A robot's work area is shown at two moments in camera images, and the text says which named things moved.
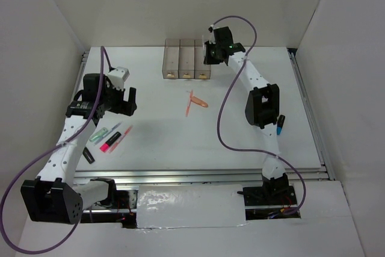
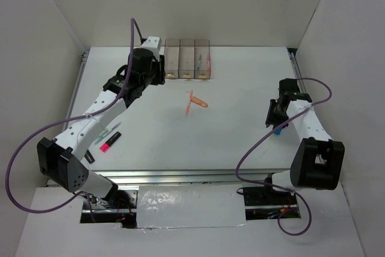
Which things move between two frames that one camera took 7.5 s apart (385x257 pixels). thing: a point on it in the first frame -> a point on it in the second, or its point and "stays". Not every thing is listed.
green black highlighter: x=88 y=155 stays
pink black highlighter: x=104 y=147 stays
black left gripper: x=124 y=107 -> x=160 y=67
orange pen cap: x=195 y=100 stays
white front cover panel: x=178 y=206 stays
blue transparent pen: x=109 y=130 stays
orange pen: x=118 y=141 -> x=209 y=66
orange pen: x=189 y=104 stays
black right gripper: x=209 y=60 -> x=271 y=119
